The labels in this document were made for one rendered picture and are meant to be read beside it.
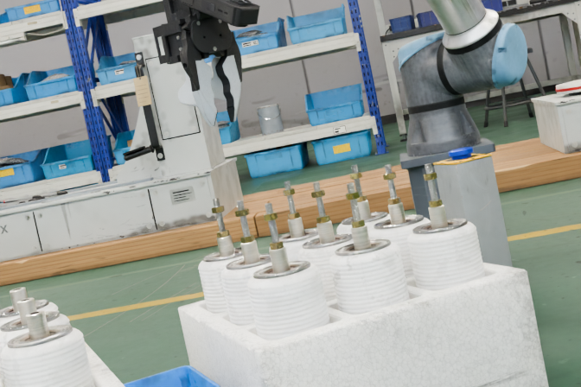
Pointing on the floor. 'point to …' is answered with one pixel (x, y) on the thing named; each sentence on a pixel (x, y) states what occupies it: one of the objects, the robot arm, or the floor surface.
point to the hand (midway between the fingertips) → (224, 114)
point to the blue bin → (175, 379)
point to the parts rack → (47, 23)
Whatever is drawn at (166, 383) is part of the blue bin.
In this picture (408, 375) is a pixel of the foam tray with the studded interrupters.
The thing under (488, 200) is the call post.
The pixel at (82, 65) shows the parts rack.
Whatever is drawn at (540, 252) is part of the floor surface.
